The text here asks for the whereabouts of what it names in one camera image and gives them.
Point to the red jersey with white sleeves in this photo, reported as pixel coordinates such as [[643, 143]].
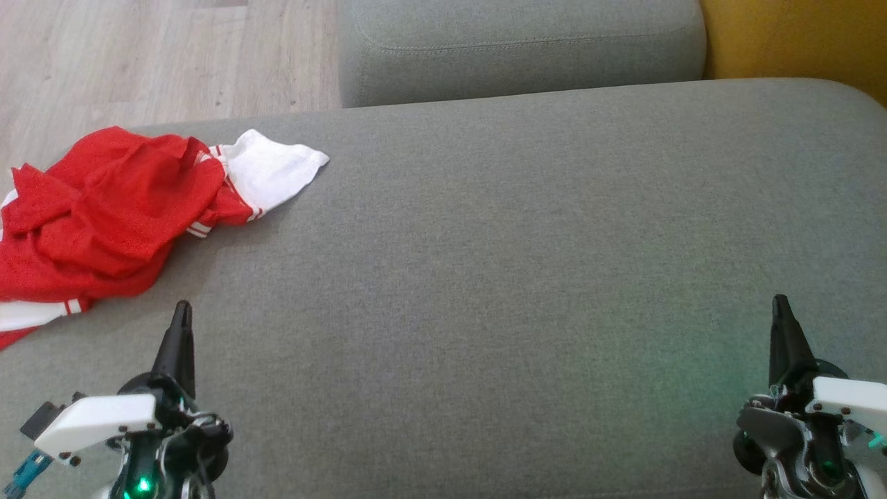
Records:
[[270, 166]]

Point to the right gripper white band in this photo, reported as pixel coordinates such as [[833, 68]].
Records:
[[849, 405]]

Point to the yellow panel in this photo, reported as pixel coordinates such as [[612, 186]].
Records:
[[797, 41]]

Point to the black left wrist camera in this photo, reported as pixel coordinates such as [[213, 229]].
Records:
[[43, 418]]

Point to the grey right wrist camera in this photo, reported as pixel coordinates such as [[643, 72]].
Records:
[[769, 423]]

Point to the grey sofa cushion with seam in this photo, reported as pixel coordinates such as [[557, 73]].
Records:
[[520, 48]]

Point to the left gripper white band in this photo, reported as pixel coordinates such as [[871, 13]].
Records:
[[97, 419]]

